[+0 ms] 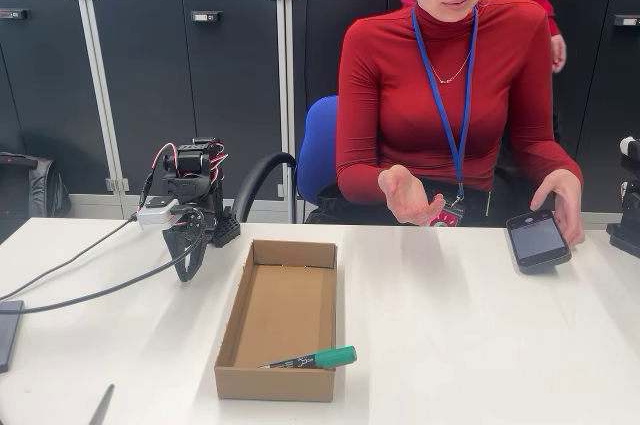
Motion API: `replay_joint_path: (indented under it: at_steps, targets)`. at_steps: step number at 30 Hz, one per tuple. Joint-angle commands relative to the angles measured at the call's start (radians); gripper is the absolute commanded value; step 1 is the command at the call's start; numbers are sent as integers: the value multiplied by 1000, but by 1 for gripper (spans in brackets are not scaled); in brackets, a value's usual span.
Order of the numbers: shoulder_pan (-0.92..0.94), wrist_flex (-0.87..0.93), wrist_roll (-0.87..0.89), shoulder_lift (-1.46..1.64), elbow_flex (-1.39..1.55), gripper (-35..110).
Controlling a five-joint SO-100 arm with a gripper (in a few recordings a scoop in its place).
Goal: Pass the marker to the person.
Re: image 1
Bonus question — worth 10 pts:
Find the brown cardboard box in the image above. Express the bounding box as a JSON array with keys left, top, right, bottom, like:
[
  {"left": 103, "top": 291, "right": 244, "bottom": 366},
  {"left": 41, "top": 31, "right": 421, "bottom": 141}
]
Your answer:
[{"left": 213, "top": 238, "right": 339, "bottom": 403}]

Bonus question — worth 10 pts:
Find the blue chair backrest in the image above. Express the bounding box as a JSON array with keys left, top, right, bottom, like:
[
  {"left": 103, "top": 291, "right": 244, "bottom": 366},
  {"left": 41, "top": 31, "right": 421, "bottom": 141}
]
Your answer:
[{"left": 294, "top": 94, "right": 342, "bottom": 207}]

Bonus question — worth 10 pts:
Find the dark grey backpack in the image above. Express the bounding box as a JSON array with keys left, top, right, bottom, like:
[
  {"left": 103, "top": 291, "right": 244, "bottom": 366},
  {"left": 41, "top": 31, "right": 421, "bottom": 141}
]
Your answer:
[{"left": 0, "top": 150, "right": 72, "bottom": 219}]

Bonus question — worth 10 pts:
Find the dark grey metal cabinet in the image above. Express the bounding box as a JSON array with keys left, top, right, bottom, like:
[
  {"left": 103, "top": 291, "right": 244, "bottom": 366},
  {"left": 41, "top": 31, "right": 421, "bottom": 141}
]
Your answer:
[
  {"left": 283, "top": 0, "right": 640, "bottom": 226},
  {"left": 0, "top": 0, "right": 84, "bottom": 219},
  {"left": 78, "top": 0, "right": 290, "bottom": 220}
]

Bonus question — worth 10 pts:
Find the blue lanyard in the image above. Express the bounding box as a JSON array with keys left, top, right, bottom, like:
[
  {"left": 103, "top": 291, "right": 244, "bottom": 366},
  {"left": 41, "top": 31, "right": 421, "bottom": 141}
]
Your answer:
[{"left": 410, "top": 3, "right": 480, "bottom": 197}]

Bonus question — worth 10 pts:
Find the black smartphone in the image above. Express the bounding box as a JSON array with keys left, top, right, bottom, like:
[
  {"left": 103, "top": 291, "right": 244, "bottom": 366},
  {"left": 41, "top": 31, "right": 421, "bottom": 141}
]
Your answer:
[{"left": 505, "top": 209, "right": 573, "bottom": 276}]

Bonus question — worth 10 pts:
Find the woman's right hand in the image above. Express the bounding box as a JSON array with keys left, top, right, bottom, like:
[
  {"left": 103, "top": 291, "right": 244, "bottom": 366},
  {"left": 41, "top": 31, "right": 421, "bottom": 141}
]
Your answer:
[{"left": 377, "top": 164, "right": 447, "bottom": 228}]

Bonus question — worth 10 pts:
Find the flat grey device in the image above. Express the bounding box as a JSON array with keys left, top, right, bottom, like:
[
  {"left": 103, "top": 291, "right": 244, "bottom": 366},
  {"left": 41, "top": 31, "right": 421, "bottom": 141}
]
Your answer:
[{"left": 0, "top": 299, "right": 26, "bottom": 374}]

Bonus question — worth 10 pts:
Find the thick black cable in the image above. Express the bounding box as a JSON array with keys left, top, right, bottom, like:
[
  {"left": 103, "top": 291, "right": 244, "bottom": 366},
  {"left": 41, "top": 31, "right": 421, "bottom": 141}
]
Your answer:
[{"left": 17, "top": 209, "right": 209, "bottom": 315}]

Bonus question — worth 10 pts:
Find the servo with red label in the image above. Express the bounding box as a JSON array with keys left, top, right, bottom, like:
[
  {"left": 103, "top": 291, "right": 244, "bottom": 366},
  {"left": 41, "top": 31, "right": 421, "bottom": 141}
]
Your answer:
[{"left": 423, "top": 191, "right": 469, "bottom": 229}]

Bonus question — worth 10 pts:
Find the woman in red sweater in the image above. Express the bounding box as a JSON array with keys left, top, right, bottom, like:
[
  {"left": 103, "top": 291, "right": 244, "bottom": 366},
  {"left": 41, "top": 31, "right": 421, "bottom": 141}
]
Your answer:
[{"left": 304, "top": 0, "right": 587, "bottom": 249}]

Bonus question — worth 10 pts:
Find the bystander's hand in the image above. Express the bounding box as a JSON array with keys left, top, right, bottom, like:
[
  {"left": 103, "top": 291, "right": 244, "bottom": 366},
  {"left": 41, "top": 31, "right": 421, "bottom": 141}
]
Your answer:
[{"left": 549, "top": 32, "right": 568, "bottom": 74}]

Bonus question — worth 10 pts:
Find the silver gripper camera box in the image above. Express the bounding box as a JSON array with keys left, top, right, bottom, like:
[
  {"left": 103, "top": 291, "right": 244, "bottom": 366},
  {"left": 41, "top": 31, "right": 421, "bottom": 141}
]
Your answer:
[{"left": 136, "top": 197, "right": 180, "bottom": 232}]

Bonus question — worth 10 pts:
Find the thin gold necklace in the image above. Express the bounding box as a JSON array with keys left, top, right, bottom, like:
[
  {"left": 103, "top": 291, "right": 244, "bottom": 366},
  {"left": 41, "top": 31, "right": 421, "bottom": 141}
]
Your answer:
[{"left": 424, "top": 47, "right": 475, "bottom": 86}]

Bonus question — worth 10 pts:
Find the green capped black marker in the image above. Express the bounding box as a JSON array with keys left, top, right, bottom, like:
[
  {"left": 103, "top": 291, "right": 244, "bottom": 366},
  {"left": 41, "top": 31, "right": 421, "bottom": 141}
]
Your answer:
[{"left": 257, "top": 345, "right": 358, "bottom": 370}]

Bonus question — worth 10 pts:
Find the thin black camera cable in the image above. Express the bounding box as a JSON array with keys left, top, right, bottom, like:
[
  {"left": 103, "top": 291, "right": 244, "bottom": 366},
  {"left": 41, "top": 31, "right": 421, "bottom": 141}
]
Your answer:
[{"left": 0, "top": 213, "right": 144, "bottom": 300}]

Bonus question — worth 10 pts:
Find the woman's left forearm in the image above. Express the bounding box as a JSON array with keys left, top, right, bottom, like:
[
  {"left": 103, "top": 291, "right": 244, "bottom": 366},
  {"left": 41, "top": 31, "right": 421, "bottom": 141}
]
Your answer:
[{"left": 528, "top": 138, "right": 584, "bottom": 192}]

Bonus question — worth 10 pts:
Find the woman's left hand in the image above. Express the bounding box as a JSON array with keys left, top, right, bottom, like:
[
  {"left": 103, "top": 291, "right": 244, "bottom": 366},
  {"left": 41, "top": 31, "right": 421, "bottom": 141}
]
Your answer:
[{"left": 529, "top": 168, "right": 587, "bottom": 249}]

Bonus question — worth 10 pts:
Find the woman's right forearm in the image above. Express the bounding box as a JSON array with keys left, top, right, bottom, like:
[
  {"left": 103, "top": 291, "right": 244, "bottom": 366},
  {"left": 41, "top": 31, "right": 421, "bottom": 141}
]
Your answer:
[{"left": 335, "top": 158, "right": 397, "bottom": 207}]

